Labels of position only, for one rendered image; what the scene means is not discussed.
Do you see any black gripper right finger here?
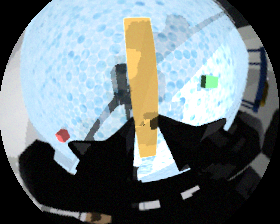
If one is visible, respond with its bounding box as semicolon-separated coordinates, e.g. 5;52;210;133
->
159;114;226;172

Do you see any orange bar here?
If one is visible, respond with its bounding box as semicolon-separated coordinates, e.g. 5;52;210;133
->
122;18;159;158

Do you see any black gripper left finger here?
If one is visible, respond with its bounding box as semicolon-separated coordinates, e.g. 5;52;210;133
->
67;117;136;182

